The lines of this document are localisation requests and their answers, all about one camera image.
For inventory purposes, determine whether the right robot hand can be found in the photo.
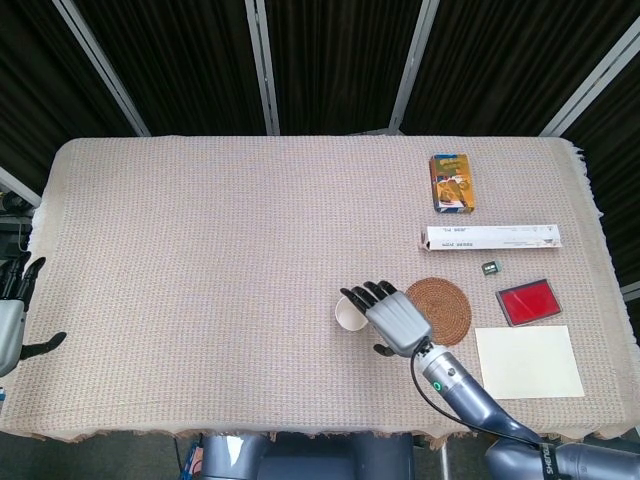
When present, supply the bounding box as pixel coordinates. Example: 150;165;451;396
340;280;433;358

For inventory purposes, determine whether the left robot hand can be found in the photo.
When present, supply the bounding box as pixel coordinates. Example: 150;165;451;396
0;256;68;377

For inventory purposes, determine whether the red ink pad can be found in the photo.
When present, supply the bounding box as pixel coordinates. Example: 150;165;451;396
495;277;565;328

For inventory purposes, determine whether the cream paper sheet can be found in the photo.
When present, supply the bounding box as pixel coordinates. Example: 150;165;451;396
474;325;586;400

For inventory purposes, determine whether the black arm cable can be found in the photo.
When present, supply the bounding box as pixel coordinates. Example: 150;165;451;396
410;344;544;446

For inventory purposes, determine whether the grey robot torso base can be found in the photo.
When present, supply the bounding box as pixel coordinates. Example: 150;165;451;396
197;432;416;480

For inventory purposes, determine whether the long white cardboard box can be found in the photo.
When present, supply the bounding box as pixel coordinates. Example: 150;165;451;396
416;224;562;253

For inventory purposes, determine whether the brown woven round coaster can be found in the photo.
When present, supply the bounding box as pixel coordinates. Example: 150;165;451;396
404;277;473;347

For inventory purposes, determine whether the colourful printed card box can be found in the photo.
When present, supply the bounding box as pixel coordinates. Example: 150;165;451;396
428;153;477;215

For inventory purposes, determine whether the white paper cup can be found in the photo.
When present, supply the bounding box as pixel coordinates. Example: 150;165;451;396
334;296;372;332

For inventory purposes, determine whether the black folding screen partition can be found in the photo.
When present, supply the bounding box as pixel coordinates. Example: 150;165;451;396
0;0;640;296

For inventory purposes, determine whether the beige woven tablecloth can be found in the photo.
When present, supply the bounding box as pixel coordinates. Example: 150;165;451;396
0;135;640;444

